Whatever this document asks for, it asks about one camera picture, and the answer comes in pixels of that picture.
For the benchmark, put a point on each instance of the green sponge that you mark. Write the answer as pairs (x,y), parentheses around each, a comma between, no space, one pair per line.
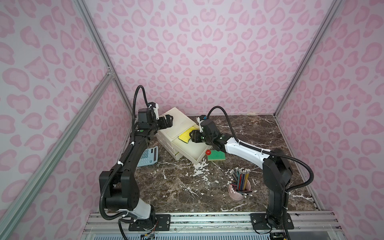
(213,155)

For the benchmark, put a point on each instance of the light blue calculator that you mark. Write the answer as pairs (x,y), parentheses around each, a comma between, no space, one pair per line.
(149,157)

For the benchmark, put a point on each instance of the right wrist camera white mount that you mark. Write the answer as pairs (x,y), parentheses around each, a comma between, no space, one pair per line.
(200,119)

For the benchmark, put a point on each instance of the yellow sponge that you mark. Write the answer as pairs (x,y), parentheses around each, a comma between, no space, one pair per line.
(185,136)

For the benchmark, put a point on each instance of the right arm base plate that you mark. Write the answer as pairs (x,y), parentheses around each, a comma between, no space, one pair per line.
(261,222)

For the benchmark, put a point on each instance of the pink pencil cup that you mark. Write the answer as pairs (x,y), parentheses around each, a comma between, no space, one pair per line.
(236,195)

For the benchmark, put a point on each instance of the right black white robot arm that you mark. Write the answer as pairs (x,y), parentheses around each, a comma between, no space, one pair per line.
(277,171)

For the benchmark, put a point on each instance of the bundle of coloured pencils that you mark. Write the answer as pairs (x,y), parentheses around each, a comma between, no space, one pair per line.
(239,177)

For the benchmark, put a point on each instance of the cream plastic drawer cabinet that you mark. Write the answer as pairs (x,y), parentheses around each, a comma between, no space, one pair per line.
(181,123)

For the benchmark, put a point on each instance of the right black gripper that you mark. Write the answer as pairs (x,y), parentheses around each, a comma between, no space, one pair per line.
(196,136)

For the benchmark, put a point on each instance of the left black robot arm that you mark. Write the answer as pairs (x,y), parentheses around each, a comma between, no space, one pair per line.
(120,194)

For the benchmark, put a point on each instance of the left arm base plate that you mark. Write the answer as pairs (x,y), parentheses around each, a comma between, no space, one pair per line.
(158,222)

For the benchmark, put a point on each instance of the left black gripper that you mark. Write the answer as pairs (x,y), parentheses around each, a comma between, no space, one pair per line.
(165,121)

